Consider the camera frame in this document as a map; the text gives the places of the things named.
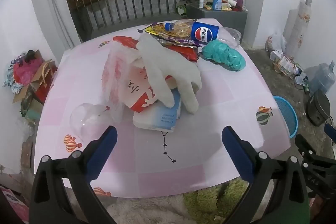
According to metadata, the red white paper carton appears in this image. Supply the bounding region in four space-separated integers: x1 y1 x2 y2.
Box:
113 35 184 113

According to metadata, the cardboard box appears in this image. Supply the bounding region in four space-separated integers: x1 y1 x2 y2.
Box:
13 49 57 109

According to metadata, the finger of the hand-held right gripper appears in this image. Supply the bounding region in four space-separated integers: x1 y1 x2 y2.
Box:
295 134 336 199
324 123 336 145

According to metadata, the teal plastic bag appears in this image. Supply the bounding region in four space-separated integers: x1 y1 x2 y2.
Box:
201 39 247 72

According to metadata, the white tissue packet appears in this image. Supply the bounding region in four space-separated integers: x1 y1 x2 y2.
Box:
133 89 182 134

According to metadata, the white glove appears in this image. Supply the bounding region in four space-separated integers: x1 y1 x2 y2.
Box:
137 34 202 114

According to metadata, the blue plastic basin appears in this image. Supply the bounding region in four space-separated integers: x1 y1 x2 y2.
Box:
273 95 299 139

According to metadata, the pink printed paper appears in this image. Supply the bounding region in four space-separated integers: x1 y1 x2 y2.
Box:
0 185 29 223

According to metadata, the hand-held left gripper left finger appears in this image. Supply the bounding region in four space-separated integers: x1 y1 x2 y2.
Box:
29 125 118 224

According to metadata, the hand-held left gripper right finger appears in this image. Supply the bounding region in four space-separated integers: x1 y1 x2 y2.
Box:
221 126 310 224

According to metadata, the black cooker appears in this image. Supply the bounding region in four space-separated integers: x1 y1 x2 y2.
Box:
307 90 332 127

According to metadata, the clear plastic cup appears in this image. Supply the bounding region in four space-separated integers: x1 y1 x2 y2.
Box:
70 103 116 142

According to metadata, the blue detergent bottle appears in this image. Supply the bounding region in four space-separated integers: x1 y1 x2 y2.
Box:
212 0 226 11

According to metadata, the pink bag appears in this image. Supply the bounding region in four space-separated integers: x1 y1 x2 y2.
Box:
13 55 44 84

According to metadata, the yellow and purple snack wrapper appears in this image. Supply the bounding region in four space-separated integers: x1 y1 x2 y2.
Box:
137 22 201 47

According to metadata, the rolled printed wallpaper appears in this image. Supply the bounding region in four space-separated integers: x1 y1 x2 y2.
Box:
285 0 313 58

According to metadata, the cola bottle with blue label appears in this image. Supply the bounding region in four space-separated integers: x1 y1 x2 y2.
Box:
164 20 242 46

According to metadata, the large water jug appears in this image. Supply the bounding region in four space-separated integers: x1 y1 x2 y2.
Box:
304 61 336 94

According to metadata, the grey cabinet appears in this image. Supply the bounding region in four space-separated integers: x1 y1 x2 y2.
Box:
186 4 248 43

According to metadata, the white fluffy cloth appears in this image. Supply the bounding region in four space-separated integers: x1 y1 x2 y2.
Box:
105 195 195 224

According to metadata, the translucent plastic bag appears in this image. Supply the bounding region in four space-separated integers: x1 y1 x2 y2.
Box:
101 42 143 123

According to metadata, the green fluffy cloth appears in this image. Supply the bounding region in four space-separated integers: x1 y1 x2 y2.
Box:
182 179 250 224

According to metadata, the brown paper bag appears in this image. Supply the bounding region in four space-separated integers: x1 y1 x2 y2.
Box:
30 60 58 104

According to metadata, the white plastic bag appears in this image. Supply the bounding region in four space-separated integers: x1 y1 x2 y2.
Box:
265 32 286 54

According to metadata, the printed carton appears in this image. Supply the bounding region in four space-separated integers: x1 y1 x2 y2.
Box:
274 55 300 75

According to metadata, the red snack wrapper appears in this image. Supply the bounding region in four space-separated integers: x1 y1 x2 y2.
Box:
164 44 200 63

